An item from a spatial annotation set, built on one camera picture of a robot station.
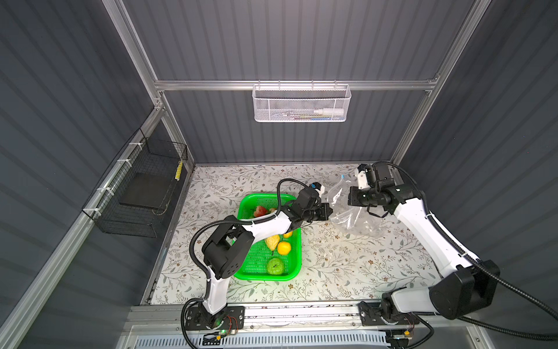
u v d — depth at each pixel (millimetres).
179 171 831
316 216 775
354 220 812
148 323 742
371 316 736
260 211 963
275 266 790
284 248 852
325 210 770
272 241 863
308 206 710
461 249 427
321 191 821
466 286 398
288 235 892
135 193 696
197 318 721
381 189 594
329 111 913
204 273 518
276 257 862
